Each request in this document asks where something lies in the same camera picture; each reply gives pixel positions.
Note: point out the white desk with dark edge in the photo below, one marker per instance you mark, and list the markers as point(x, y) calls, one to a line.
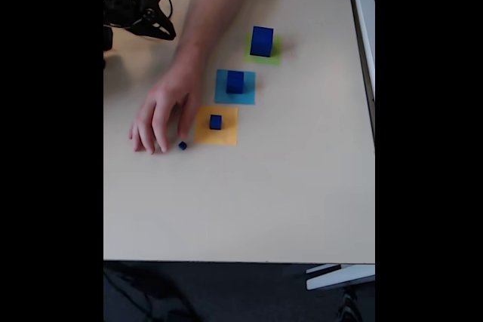
point(364, 16)

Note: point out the person's hand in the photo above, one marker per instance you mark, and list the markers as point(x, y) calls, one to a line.
point(170, 99)

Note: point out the green paper square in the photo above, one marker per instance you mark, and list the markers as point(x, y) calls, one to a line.
point(276, 50)

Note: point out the light blue paper square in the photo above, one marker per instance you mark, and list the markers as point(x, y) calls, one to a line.
point(222, 95)

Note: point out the orange paper square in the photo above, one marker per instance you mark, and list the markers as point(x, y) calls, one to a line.
point(205, 135)

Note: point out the small blue cube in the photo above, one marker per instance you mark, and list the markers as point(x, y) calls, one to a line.
point(215, 122)

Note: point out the medium blue cube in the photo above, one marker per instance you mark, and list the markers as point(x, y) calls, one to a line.
point(234, 82)

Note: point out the large blue cube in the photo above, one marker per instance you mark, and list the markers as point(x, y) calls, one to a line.
point(261, 42)

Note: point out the tiny blue cube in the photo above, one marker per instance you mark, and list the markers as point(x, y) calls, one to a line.
point(182, 145)

